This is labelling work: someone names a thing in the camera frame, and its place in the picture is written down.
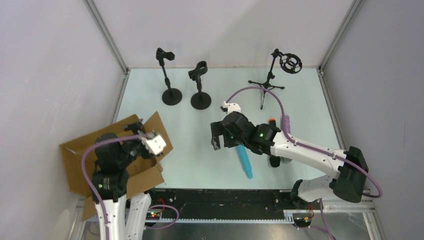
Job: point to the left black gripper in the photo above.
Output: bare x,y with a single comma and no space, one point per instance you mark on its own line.
134,127

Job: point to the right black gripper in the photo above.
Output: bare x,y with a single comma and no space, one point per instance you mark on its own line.
219,133

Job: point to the teal blue microphone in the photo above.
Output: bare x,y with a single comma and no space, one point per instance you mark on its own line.
244,160

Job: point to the black round-base mic stand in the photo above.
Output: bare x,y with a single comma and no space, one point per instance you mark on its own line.
171,96

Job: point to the black orange-ring microphone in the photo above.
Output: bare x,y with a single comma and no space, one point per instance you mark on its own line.
274,161

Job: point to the purple glitter microphone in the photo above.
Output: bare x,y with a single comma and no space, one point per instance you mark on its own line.
286,124

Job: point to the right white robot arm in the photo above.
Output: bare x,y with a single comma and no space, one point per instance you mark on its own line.
344,171

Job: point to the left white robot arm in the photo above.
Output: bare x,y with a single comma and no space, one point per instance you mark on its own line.
110,177

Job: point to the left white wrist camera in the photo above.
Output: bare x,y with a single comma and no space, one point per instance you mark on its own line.
154,143

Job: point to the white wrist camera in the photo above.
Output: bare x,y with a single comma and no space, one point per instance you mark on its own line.
230,107
154,143

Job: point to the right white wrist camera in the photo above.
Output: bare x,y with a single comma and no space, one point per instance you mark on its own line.
230,107

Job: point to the black tripod shock-mount stand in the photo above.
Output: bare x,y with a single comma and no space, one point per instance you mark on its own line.
278,61

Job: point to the aluminium frame rail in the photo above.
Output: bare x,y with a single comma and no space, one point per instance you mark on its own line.
340,206

